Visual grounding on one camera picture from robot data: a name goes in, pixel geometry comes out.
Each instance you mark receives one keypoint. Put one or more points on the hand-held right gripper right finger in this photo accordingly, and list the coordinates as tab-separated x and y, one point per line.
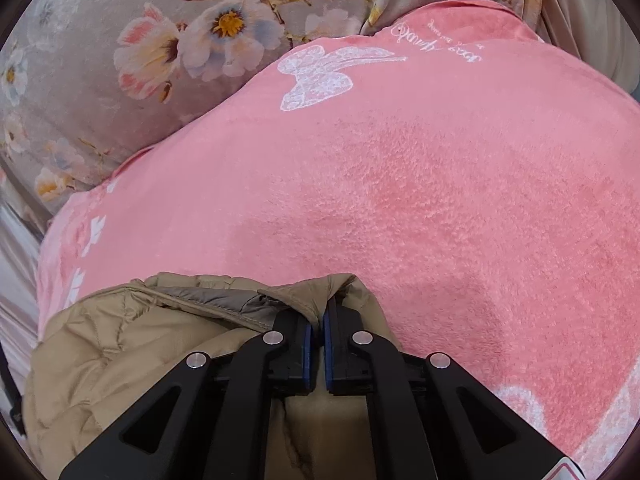
328	355

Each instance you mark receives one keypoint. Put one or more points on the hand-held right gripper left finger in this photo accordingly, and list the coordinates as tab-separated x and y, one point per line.
306	355

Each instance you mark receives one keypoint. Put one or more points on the tan quilted jacket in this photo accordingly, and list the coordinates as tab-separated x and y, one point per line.
125	350

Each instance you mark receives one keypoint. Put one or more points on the pink printed blanket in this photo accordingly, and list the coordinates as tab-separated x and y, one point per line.
425	185

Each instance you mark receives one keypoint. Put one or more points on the white silky curtain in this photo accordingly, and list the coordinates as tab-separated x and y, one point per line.
17	270

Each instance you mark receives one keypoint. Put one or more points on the grey floral quilt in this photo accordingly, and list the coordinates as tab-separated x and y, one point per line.
125	60

